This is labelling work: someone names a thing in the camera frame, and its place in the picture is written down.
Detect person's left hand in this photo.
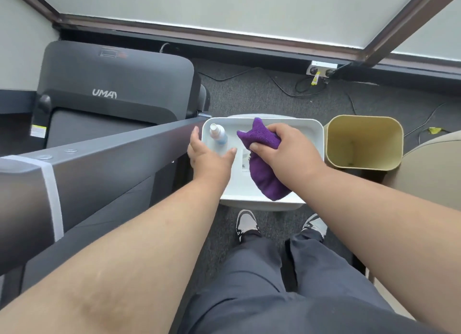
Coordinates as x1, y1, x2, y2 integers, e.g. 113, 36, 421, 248
186, 125, 238, 191

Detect person's right hand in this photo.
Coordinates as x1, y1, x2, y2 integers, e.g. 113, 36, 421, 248
249, 123, 328, 202

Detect white spray bottle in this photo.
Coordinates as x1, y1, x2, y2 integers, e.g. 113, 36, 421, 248
208, 123, 229, 146

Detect purple microfibre cloth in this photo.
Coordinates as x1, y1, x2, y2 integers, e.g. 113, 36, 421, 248
236, 117, 291, 202

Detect person's right forearm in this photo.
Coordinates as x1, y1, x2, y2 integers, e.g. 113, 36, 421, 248
302, 164, 461, 334

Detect person's left forearm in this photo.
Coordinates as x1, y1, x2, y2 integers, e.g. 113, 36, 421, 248
0, 180, 231, 334

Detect person's left sneaker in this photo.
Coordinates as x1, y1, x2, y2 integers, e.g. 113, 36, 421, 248
236, 209, 261, 243

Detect person's sneaker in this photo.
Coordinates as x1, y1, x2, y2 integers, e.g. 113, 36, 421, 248
236, 209, 261, 243
302, 213, 328, 241

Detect person's right sneaker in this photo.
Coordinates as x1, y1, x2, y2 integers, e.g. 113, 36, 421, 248
302, 213, 328, 241

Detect grey treadmill base with uprights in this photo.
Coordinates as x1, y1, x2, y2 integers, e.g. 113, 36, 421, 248
0, 40, 213, 309

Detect white plastic tub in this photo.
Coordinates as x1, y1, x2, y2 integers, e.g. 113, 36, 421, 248
201, 116, 326, 207

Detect beige waste bin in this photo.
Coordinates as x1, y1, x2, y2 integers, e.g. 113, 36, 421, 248
324, 114, 404, 172

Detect white power strip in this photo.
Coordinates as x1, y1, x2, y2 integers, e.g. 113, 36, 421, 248
306, 60, 339, 78

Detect beige upholstered chair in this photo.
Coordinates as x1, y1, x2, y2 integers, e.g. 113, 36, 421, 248
383, 130, 461, 212

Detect dark grey trousers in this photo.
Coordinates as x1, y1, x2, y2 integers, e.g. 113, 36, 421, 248
178, 231, 444, 334

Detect beige fabric cushion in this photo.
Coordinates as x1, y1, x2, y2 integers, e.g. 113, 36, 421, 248
365, 267, 417, 322

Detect black cable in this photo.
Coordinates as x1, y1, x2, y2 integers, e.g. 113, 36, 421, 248
196, 66, 329, 99

